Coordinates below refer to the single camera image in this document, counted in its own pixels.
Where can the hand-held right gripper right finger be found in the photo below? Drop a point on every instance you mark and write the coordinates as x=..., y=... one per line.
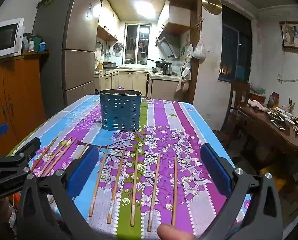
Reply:
x=216, y=172

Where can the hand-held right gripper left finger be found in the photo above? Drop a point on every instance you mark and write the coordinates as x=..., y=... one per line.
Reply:
x=82, y=172

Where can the set of wooden chopsticks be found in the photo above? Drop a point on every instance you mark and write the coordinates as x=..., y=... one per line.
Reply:
x=134, y=187

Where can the metal utensil basket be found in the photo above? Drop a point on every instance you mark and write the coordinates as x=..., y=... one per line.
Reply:
x=120, y=111

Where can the person's left hand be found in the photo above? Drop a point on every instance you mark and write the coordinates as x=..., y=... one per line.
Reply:
x=0, y=210

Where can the person's right hand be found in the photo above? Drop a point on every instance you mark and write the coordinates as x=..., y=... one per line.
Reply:
x=175, y=233

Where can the orange wooden cabinet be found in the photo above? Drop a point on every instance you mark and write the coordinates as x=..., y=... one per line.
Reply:
x=16, y=92

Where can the purple floral tablecloth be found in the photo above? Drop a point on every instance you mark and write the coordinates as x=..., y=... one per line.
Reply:
x=164, y=140

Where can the dark wooden dining table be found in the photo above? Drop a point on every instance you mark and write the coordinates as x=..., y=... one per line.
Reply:
x=268, y=135

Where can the wooden chair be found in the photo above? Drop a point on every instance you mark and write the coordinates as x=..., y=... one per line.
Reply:
x=238, y=97

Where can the pink cloth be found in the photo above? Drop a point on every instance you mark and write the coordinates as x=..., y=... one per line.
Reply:
x=256, y=105

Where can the plate of dark food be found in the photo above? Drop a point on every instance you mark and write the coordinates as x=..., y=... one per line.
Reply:
x=275, y=116

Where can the white bowl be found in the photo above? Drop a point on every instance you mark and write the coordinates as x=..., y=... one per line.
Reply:
x=289, y=122

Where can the small white bottle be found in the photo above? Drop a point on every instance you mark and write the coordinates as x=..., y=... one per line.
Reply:
x=31, y=46

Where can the white microwave oven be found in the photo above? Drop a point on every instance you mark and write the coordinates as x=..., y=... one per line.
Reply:
x=2, y=38

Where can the white bottle with blue label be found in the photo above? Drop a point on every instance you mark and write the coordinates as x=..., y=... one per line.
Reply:
x=42, y=47

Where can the teal cup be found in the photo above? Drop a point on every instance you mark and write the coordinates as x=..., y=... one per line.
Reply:
x=38, y=44

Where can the beige kitchen base cabinets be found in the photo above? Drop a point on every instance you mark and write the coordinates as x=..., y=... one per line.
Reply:
x=129, y=82

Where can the silver refrigerator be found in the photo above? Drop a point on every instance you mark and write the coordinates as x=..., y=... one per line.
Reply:
x=71, y=50

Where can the rice cooker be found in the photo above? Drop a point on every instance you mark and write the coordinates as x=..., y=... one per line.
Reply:
x=109, y=65

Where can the steel electric kettle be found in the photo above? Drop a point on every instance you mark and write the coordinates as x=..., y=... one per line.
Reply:
x=168, y=69

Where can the black wok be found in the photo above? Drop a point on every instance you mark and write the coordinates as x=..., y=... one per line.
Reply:
x=161, y=62

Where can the hanging white plastic bag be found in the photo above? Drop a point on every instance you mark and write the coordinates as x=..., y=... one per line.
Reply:
x=199, y=50

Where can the dark room window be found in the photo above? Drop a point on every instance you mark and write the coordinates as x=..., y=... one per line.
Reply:
x=235, y=47

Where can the round hanging colander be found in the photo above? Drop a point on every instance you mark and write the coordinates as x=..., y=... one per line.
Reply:
x=118, y=47

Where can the steel range hood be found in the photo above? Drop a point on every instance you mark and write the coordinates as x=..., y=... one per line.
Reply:
x=167, y=45

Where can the kitchen window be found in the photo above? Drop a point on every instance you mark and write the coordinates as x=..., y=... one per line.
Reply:
x=137, y=43

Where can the square kitchen ceiling light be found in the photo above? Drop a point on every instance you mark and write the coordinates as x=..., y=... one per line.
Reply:
x=144, y=7

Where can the hanging bags on door frame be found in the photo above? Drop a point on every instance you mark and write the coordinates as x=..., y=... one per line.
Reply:
x=185, y=80

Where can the kitchen wall cabinet with knobs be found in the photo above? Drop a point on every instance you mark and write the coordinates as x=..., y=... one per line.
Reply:
x=107, y=22

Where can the framed wall picture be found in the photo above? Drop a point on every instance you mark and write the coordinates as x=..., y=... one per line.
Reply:
x=293, y=36

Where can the wall cabinet above range hood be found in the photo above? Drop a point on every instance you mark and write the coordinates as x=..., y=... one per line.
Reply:
x=178, y=17

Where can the round gold wall plate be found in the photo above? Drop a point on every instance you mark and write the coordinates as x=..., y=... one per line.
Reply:
x=211, y=4

